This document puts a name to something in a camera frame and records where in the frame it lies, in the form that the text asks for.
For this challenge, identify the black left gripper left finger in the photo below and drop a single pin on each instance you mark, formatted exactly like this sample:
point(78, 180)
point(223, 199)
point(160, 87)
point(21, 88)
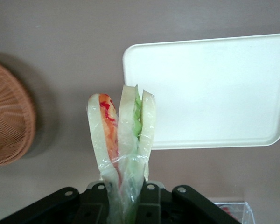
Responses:
point(93, 205)

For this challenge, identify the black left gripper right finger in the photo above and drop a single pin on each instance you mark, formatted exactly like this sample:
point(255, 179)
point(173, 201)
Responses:
point(151, 205)

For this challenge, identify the plastic-wrapped triangle sandwich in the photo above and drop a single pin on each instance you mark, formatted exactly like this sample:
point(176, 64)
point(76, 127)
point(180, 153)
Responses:
point(128, 121)

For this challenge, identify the dark brown wicker basket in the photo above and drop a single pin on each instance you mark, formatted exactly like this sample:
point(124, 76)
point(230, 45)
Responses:
point(9, 116)

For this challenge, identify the beige plastic tray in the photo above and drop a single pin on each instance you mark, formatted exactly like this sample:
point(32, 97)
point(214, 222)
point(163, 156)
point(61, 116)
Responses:
point(212, 93)

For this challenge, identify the clear acrylic bottle rack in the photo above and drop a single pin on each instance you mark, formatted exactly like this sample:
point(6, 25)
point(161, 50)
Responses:
point(245, 210)

